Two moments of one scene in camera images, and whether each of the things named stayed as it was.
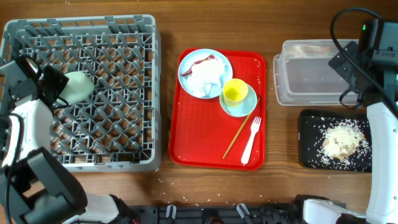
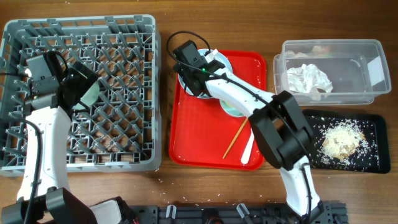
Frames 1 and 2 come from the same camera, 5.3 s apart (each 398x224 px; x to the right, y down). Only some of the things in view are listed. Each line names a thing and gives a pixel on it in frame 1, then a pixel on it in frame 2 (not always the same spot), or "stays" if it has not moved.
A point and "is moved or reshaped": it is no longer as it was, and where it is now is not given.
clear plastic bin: (303, 75) stays
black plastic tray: (336, 139) stays
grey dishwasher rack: (119, 129) stays
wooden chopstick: (241, 127) stays
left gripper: (61, 78) -> (73, 74)
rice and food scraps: (340, 140) stays
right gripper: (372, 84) -> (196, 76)
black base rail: (287, 213) stays
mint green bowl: (79, 88) is moved or reshaped
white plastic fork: (254, 128) stays
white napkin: (204, 75) is moved or reshaped
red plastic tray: (201, 133) stays
